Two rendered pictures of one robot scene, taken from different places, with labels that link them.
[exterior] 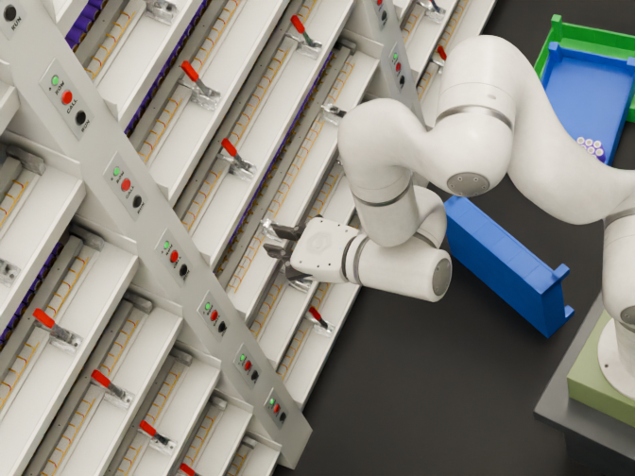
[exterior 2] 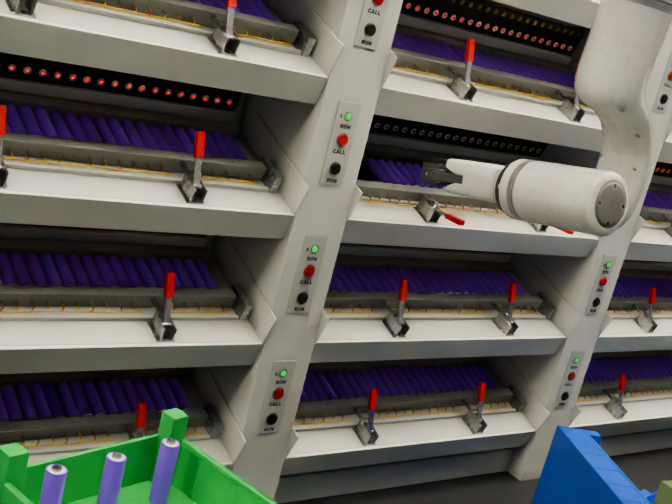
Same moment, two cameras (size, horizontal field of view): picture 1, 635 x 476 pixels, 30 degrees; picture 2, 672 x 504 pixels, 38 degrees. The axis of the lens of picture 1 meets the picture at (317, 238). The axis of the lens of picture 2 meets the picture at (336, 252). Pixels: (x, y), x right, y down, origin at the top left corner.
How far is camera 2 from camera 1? 1.51 m
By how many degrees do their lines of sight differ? 42
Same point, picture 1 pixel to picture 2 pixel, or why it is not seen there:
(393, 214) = (633, 27)
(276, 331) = (341, 329)
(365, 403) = not seen: outside the picture
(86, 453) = (152, 32)
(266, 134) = (497, 103)
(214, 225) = (408, 84)
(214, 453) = (197, 330)
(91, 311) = not seen: outside the picture
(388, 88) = (584, 286)
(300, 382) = (305, 444)
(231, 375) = (292, 246)
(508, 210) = not seen: outside the picture
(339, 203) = (473, 327)
